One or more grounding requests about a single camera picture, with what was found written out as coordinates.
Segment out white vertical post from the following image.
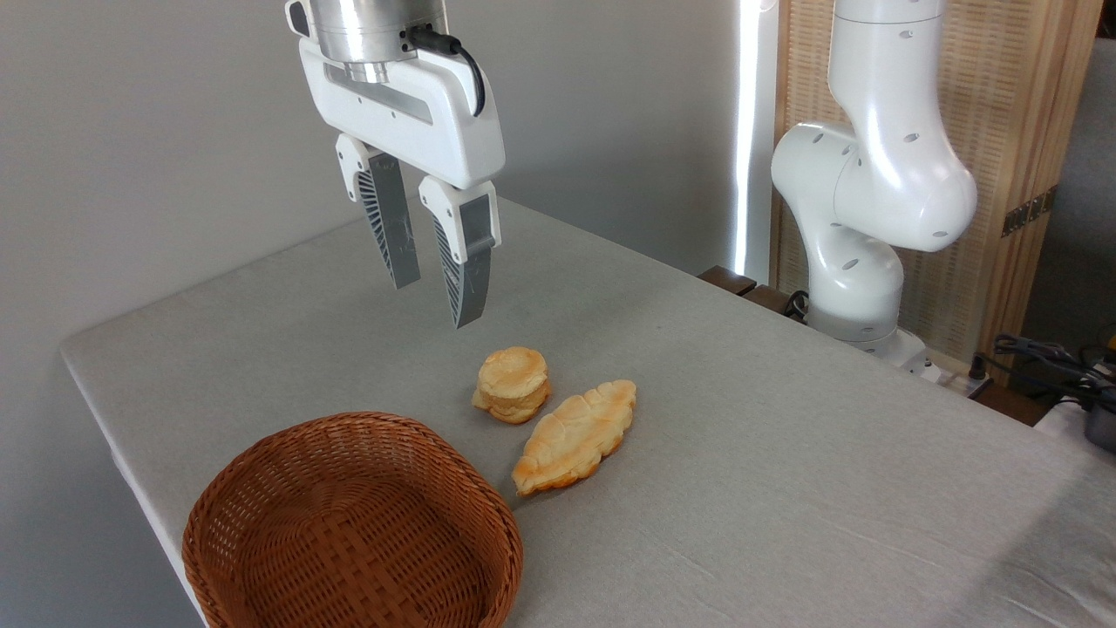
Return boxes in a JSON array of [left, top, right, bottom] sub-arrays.
[[732, 0, 779, 285]]

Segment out black screen hinge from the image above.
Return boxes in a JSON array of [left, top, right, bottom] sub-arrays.
[[1000, 184, 1059, 238]]

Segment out brown woven wicker basket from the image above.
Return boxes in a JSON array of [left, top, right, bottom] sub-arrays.
[[181, 412, 525, 628]]

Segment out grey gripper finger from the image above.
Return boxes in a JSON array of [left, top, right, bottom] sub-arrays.
[[336, 133, 422, 290], [418, 176, 502, 330]]

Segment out leaf-shaped flat bread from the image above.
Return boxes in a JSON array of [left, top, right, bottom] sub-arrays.
[[511, 379, 638, 498]]

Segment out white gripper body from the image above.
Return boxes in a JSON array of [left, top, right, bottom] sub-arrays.
[[298, 38, 507, 192]]

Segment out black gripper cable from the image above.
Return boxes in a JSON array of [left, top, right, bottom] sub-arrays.
[[407, 25, 487, 119]]

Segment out black cable bundle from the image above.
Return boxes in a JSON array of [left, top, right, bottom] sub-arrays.
[[992, 333, 1116, 413]]

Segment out dark brown wooden block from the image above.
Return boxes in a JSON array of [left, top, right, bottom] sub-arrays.
[[697, 265, 808, 320]]

